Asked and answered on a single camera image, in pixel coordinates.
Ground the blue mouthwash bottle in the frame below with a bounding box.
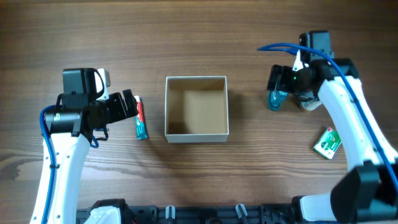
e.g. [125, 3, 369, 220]
[267, 91, 289, 111]

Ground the white lotion tube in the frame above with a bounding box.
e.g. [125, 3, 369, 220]
[300, 100, 322, 111]

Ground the green white small box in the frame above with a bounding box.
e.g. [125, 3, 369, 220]
[313, 128, 341, 159]

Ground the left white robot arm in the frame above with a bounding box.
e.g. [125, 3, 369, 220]
[30, 68, 138, 223]

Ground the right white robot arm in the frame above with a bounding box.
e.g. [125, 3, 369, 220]
[262, 30, 397, 223]

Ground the red green toothpaste tube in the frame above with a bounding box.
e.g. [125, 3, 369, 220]
[134, 96, 148, 140]

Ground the open beige cardboard box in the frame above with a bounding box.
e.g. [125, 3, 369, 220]
[164, 76, 229, 143]

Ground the right blue cable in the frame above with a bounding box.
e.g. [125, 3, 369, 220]
[257, 42, 398, 194]

